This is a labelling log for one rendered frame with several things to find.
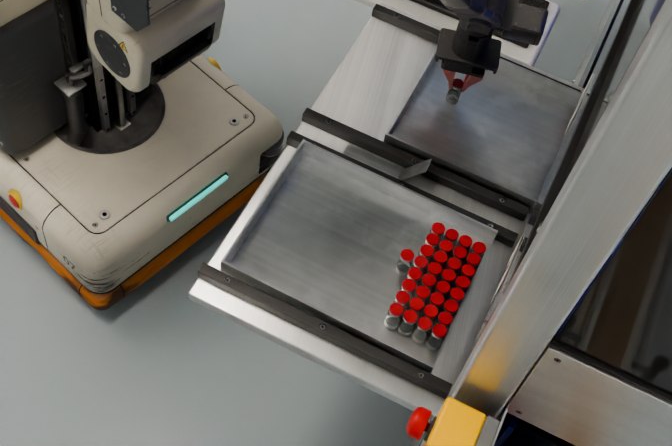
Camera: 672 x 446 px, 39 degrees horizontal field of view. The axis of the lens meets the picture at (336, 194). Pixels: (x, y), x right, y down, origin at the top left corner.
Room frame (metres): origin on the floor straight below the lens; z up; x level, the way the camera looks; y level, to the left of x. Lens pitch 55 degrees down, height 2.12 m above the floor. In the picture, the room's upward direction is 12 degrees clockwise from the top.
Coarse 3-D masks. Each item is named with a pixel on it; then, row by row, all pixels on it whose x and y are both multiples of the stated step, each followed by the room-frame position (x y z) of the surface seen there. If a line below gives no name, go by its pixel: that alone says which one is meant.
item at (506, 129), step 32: (512, 64) 1.18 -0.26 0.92; (416, 96) 1.09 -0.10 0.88; (480, 96) 1.12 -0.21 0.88; (512, 96) 1.14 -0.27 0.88; (544, 96) 1.15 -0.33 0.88; (576, 96) 1.15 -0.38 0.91; (416, 128) 1.02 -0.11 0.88; (448, 128) 1.04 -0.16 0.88; (480, 128) 1.05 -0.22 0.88; (512, 128) 1.06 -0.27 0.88; (544, 128) 1.08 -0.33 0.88; (448, 160) 0.94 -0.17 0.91; (480, 160) 0.98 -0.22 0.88; (512, 160) 1.00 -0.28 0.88; (544, 160) 1.01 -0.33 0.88; (512, 192) 0.91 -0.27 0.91
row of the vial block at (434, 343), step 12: (480, 252) 0.77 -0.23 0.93; (468, 264) 0.75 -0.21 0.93; (468, 276) 0.73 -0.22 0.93; (456, 288) 0.70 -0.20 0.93; (456, 300) 0.69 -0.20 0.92; (444, 312) 0.66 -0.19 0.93; (456, 312) 0.67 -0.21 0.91; (444, 324) 0.64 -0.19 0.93; (432, 336) 0.63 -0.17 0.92; (444, 336) 0.63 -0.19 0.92; (432, 348) 0.62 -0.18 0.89
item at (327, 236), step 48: (288, 192) 0.84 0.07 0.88; (336, 192) 0.86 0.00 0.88; (384, 192) 0.88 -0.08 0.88; (240, 240) 0.73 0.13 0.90; (288, 240) 0.76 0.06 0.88; (336, 240) 0.77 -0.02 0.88; (384, 240) 0.79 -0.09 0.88; (480, 240) 0.83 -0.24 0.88; (288, 288) 0.67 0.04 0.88; (336, 288) 0.69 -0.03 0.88; (384, 288) 0.71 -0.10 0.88; (384, 336) 0.63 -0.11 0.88
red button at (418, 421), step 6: (420, 408) 0.48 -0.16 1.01; (414, 414) 0.47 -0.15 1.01; (420, 414) 0.47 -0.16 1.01; (426, 414) 0.47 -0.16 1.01; (414, 420) 0.46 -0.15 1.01; (420, 420) 0.46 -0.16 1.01; (426, 420) 0.46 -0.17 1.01; (408, 426) 0.45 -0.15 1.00; (414, 426) 0.45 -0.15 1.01; (420, 426) 0.45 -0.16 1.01; (426, 426) 0.46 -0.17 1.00; (408, 432) 0.45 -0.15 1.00; (414, 432) 0.45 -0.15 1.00; (420, 432) 0.45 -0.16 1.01; (414, 438) 0.44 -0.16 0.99
